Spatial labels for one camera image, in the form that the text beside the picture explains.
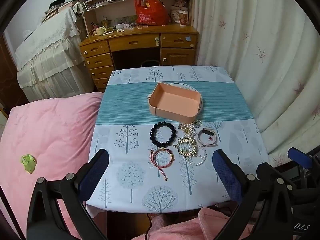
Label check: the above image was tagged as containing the black cable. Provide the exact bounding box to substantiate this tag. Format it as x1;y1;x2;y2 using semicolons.
144;214;154;240

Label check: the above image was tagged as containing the stack of books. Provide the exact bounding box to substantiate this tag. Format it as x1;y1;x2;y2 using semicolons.
41;1;75;22

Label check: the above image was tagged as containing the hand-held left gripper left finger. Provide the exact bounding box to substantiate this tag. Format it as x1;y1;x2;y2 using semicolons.
26;149;110;240

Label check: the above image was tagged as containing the red plastic bag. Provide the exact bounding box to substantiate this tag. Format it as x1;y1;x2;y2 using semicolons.
135;0;171;27

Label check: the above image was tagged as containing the black bead bracelet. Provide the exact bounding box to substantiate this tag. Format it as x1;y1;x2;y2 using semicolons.
150;122;177;148

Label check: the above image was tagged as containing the wooden desk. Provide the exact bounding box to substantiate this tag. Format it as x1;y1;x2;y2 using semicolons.
79;24;199;92

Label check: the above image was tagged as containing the wooden bookshelf hutch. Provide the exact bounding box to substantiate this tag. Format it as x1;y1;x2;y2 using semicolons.
76;0;195;39

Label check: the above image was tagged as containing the white pearl necklace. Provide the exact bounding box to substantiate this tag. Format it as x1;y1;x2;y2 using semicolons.
179;120;208;167

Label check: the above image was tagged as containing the green crumpled wrapper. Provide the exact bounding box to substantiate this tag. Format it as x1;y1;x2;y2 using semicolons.
21;154;37;173

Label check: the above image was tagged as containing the waste bin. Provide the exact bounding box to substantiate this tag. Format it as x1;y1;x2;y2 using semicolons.
140;60;160;68

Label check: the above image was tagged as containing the pink fleece garment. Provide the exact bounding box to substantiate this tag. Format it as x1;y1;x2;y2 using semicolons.
130;206;253;240

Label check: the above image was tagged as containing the brown wooden door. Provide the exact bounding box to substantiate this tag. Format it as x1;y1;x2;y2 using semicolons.
0;34;24;110

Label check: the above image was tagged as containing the white lace-covered furniture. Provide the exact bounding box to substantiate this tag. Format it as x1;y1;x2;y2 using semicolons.
15;5;94;103

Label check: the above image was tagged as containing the white wire basket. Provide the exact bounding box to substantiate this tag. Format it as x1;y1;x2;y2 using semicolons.
84;0;125;12

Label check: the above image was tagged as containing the red string bracelet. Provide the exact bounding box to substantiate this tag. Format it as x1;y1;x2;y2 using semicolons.
150;148;175;181

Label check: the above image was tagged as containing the gold chain bracelet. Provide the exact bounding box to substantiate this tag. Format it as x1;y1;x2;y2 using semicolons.
174;136;198;158

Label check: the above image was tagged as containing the pink blanket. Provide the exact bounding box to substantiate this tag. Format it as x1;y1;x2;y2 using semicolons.
0;92;105;240

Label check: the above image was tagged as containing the patterned cup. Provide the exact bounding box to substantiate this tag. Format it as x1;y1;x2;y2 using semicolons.
178;10;189;27

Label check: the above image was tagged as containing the white floral curtain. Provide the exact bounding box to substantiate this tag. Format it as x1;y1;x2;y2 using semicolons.
192;0;320;167

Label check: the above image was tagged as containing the white round plate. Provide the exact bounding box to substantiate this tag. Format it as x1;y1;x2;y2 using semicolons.
167;82;204;114

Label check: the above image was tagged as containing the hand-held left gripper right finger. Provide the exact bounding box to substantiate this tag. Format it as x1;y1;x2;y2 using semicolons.
212;149;293;240

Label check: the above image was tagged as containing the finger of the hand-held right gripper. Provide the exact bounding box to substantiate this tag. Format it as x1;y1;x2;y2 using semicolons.
256;163;297;193
287;147;320;172

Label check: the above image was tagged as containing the pink rectangular box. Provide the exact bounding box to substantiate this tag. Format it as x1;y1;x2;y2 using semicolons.
147;82;202;119

